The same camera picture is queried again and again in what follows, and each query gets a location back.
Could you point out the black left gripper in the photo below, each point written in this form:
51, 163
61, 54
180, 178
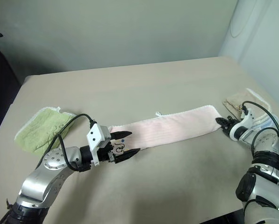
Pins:
106, 152

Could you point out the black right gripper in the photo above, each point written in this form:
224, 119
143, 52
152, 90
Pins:
230, 124

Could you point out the long pink towel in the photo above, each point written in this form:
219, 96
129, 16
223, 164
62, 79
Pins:
167, 127

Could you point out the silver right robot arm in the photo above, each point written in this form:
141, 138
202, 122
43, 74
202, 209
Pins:
265, 168

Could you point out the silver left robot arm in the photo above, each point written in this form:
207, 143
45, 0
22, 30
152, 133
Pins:
40, 179

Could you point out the beige towel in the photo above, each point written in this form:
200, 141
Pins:
244, 98

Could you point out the light blue white towel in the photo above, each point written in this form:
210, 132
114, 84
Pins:
264, 122

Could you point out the green towel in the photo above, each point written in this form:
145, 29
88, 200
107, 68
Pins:
44, 130

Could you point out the white plastic panel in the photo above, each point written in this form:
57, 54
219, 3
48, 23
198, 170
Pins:
258, 35

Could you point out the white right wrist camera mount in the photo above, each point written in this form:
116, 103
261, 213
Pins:
246, 120

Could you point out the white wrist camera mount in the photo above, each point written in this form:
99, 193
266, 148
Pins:
95, 136
246, 120

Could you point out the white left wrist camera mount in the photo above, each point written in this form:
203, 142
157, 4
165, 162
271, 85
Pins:
95, 136

